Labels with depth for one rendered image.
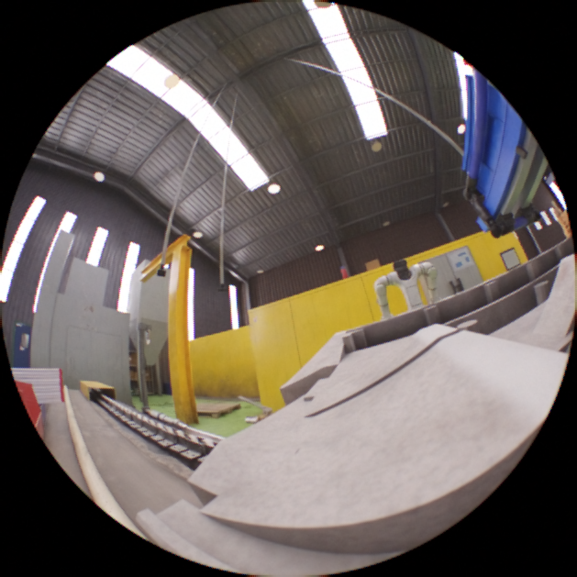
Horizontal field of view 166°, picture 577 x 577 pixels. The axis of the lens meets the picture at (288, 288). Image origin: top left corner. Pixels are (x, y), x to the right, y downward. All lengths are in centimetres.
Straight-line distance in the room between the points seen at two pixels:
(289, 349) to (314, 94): 881
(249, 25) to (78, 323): 1000
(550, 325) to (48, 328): 575
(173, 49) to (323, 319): 919
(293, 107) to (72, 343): 1031
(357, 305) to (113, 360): 548
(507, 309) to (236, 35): 880
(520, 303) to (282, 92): 896
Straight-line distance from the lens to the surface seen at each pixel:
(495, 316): 35
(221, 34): 875
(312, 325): 252
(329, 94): 933
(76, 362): 558
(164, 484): 44
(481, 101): 51
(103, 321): 585
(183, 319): 409
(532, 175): 63
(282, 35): 896
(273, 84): 901
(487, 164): 60
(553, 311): 20
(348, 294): 247
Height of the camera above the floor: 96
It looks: 21 degrees up
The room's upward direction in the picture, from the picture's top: 10 degrees counter-clockwise
